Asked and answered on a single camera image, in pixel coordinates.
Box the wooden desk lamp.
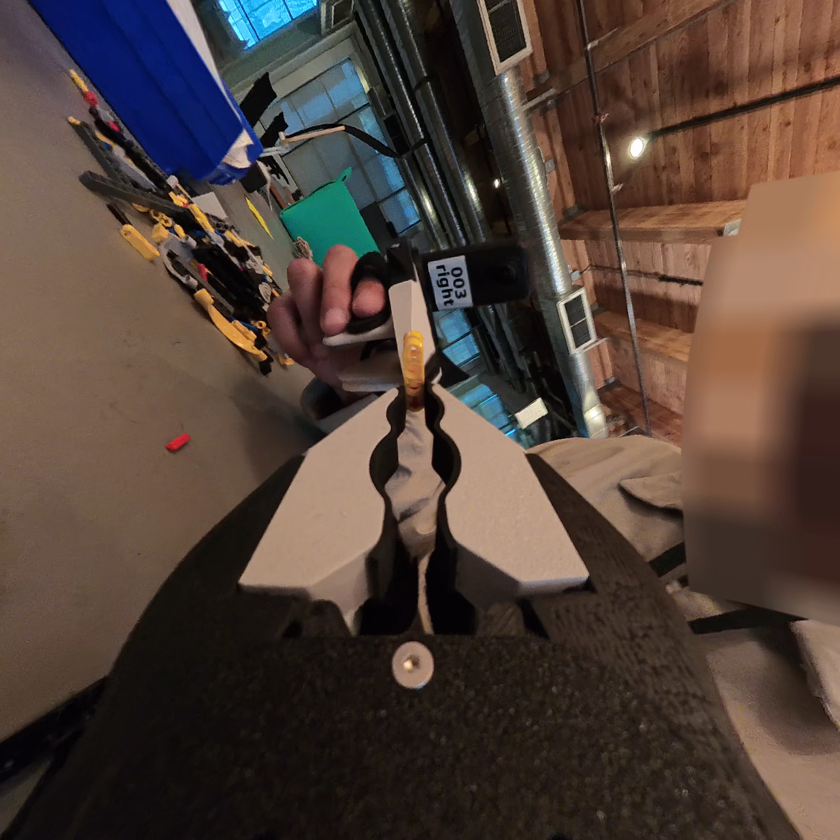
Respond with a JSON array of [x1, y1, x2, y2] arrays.
[[277, 123, 403, 160]]

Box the pile of toy bricks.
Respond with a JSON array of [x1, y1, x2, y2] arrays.
[[66, 69, 296, 378]]

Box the green board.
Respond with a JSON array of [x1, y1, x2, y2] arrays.
[[279, 168, 382, 263]]

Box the person's right forearm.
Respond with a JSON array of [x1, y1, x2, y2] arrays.
[[301, 379, 450, 559]]

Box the blue plastic bin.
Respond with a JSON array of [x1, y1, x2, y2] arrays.
[[29, 0, 263, 185]]

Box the white air vent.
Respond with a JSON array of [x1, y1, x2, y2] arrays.
[[478, 0, 534, 74], [556, 287, 599, 355]]

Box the yellow toy beam red pins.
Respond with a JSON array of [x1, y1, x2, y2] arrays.
[[402, 330, 427, 413]]

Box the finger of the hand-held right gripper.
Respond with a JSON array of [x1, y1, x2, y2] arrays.
[[388, 279, 434, 368], [338, 357, 404, 395]]

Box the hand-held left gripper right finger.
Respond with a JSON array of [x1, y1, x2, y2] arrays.
[[427, 384, 589, 618]]

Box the blue-lit window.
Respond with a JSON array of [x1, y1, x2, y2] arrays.
[[217, 0, 322, 47]]

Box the person's right hand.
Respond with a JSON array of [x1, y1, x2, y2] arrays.
[[266, 245, 395, 393]]

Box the black lanyard strap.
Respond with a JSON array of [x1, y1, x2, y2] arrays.
[[650, 543, 809, 636]]

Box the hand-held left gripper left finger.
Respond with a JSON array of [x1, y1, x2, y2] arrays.
[[239, 387, 398, 624]]

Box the silver ventilation duct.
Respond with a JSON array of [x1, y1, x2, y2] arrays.
[[453, 0, 610, 439]]

